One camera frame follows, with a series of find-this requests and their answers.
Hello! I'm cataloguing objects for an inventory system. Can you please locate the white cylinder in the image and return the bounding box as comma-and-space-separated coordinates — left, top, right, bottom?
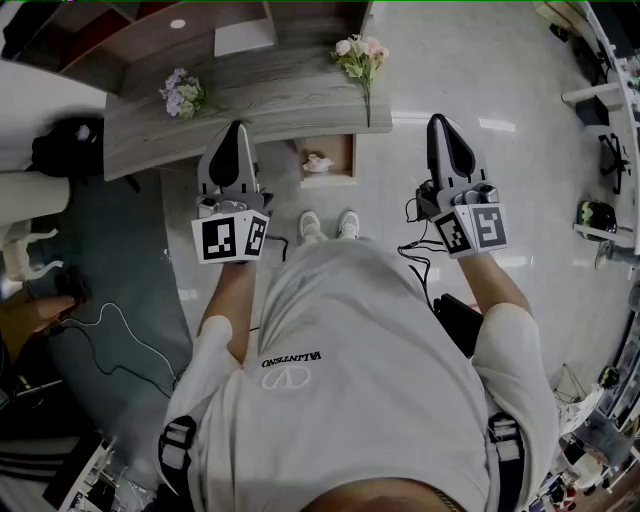
0, 171, 75, 227

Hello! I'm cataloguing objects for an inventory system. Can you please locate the person's left white shoe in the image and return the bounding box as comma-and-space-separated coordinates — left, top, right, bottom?
298, 210, 322, 244

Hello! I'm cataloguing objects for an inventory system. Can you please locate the person's white t-shirt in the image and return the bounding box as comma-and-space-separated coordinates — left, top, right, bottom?
158, 236, 560, 512

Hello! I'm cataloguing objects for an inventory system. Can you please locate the black harness strap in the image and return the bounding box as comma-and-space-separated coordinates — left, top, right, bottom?
486, 411, 527, 501
157, 414, 199, 504

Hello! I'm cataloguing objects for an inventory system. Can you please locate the black waist pack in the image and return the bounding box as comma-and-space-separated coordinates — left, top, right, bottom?
432, 292, 485, 360

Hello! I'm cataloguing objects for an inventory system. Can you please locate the gold necklace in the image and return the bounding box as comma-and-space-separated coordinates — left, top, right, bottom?
428, 486, 462, 512

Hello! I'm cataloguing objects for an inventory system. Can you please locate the grey wooden desk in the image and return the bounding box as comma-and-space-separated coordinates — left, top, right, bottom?
102, 0, 394, 182

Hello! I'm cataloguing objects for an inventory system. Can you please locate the dark teal rug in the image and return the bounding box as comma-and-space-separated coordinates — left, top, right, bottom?
47, 168, 195, 437

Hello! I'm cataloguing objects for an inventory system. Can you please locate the brown wooden shelf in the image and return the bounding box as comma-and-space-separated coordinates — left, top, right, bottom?
58, 0, 281, 96

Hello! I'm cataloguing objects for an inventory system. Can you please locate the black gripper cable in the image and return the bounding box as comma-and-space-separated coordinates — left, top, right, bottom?
266, 233, 291, 264
397, 196, 444, 314

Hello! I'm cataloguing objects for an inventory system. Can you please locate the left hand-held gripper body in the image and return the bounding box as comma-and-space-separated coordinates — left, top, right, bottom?
191, 162, 275, 265

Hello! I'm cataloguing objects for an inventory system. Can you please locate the person's right forearm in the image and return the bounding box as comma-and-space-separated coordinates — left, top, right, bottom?
456, 251, 532, 324

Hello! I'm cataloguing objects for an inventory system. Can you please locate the pink artificial flower bunch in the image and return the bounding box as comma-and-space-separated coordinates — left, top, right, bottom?
330, 33, 391, 129

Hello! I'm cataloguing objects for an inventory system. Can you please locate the white figurine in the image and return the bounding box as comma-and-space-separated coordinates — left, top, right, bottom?
0, 221, 67, 287

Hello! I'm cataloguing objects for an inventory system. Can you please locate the person's right white shoe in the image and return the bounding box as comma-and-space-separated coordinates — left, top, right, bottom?
336, 209, 361, 241

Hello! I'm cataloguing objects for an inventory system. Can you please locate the pink item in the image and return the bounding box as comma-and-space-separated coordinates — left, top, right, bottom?
302, 153, 336, 174

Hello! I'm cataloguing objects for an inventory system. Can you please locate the white round table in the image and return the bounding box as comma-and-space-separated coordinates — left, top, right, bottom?
0, 58, 110, 174

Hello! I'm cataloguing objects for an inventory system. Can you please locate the thin black floor cable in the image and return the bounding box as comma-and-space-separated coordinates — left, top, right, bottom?
48, 318, 177, 401

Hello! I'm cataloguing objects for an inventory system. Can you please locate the white box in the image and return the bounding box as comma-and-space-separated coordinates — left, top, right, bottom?
213, 18, 278, 58

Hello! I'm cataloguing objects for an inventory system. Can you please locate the green black helmet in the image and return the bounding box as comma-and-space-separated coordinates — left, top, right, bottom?
576, 199, 619, 243

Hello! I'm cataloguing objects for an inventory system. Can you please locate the wooden desk drawer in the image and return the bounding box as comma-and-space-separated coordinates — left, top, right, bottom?
293, 133, 359, 189

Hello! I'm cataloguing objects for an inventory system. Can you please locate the black bag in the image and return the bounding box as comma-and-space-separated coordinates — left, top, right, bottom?
31, 116, 107, 179

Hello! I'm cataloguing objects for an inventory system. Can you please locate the purple artificial flower bunch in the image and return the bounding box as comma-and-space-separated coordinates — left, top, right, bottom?
158, 67, 217, 122

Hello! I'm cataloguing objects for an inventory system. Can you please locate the person's left forearm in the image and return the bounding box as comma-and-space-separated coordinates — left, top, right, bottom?
199, 258, 257, 364

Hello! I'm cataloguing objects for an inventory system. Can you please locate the black office chair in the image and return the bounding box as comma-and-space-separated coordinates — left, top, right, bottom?
596, 131, 634, 196

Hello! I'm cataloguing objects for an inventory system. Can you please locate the wire rack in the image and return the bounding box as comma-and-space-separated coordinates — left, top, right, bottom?
551, 361, 587, 405

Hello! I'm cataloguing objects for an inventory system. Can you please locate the person's white shoe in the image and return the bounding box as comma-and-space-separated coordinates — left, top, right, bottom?
298, 210, 322, 244
336, 209, 361, 241

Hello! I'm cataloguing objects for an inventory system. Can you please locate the thin white floor cable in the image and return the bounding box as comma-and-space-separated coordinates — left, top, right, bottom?
58, 301, 180, 387

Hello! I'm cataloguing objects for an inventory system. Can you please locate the white long desk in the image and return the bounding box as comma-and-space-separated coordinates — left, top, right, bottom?
560, 0, 640, 151

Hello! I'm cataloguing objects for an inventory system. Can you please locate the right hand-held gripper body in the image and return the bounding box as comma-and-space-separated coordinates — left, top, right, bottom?
415, 167, 510, 260

